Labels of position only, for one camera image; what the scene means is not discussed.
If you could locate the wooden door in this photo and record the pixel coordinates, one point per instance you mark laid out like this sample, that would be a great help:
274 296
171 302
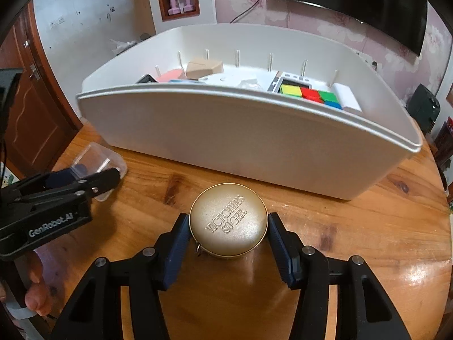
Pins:
39 120

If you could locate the red dark package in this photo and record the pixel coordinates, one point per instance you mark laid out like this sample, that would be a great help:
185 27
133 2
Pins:
446 141

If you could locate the white flat device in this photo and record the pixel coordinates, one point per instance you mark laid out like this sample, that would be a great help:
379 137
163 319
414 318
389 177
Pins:
226 79

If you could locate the white wall socket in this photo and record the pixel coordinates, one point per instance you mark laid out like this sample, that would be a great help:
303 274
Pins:
57 21

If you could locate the black flat item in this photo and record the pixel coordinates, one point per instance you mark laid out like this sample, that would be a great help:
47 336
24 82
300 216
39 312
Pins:
145 79

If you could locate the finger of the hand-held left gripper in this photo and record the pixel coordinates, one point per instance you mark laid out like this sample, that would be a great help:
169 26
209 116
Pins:
99 182
56 180

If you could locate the white wall power strip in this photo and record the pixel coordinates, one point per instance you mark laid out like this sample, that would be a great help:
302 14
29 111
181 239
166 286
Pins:
366 59

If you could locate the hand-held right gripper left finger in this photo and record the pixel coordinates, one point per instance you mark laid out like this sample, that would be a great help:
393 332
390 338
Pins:
175 255

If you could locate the clear plastic box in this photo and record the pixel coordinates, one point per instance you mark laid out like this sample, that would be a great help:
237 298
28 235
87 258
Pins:
102 156

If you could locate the round gold tin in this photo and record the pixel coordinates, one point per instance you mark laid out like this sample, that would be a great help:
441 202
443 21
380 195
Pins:
230 219

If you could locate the pink block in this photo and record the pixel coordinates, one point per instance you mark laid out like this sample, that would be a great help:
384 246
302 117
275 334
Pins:
171 76

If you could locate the person's left hand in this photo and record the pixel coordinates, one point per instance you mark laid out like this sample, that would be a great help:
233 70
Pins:
37 297

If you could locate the black small appliance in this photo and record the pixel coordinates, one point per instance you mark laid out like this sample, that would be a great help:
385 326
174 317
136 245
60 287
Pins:
423 109

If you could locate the blue packet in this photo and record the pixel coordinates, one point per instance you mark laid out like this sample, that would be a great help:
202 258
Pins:
184 81

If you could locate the colourful puzzle cube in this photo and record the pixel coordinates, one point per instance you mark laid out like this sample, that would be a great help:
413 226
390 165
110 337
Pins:
311 95

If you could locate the small beige cardboard box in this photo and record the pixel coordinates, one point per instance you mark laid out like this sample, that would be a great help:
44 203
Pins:
205 69

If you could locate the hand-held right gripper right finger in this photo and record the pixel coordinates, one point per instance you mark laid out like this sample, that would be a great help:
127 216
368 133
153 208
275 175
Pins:
285 258

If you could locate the white plastic storage bin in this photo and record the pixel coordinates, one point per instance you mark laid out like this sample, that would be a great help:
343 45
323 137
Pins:
230 138

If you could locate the small white box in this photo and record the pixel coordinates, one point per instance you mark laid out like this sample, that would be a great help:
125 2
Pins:
346 97

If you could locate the silver digital camera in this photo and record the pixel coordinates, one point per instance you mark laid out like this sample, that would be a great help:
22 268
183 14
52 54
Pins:
288 79

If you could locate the black flat television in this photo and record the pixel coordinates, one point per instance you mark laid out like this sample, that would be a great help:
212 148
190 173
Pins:
354 0

